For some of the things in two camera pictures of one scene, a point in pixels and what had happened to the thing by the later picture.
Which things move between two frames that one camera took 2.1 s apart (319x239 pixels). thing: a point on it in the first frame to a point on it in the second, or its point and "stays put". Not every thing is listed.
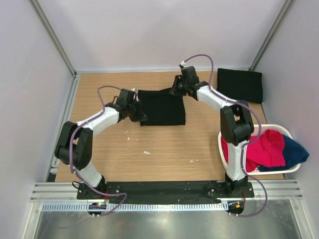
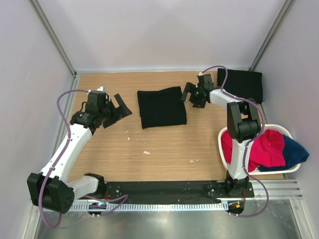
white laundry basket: (258, 130) stays put
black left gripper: (141, 115) to (122, 110)
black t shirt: (162, 108) stays put
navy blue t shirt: (294, 155) stays put
